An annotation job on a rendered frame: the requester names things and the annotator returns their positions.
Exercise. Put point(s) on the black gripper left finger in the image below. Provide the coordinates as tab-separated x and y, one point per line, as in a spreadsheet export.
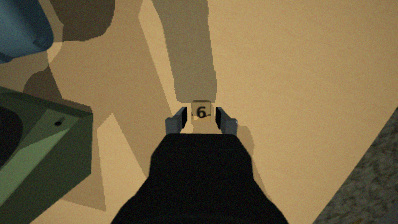
176	123

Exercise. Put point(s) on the beige number cube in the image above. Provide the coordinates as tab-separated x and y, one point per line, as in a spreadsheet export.
201	110

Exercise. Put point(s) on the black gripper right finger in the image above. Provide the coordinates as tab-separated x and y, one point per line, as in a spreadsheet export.
226	124

